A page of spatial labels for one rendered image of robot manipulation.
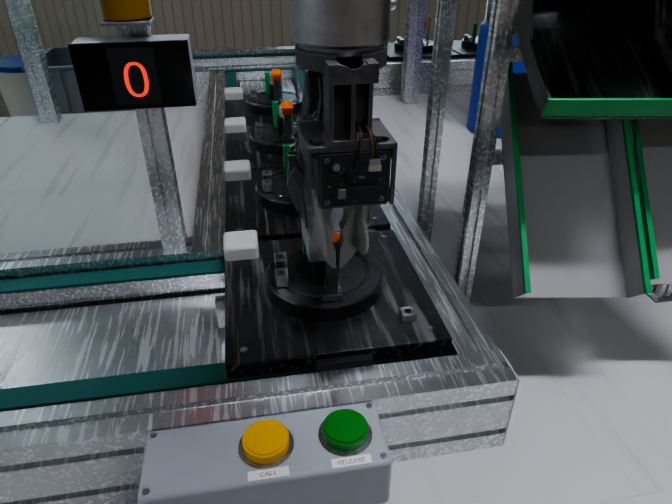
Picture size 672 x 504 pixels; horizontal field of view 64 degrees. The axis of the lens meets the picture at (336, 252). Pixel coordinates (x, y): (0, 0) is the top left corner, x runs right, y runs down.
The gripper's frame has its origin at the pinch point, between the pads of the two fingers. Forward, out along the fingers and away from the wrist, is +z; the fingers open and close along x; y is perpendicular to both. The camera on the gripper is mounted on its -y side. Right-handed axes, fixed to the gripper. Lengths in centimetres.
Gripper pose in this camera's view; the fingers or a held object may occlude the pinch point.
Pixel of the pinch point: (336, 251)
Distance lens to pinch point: 53.4
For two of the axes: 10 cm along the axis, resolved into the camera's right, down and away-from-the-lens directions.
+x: 9.9, -0.9, 1.5
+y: 1.7, 5.2, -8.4
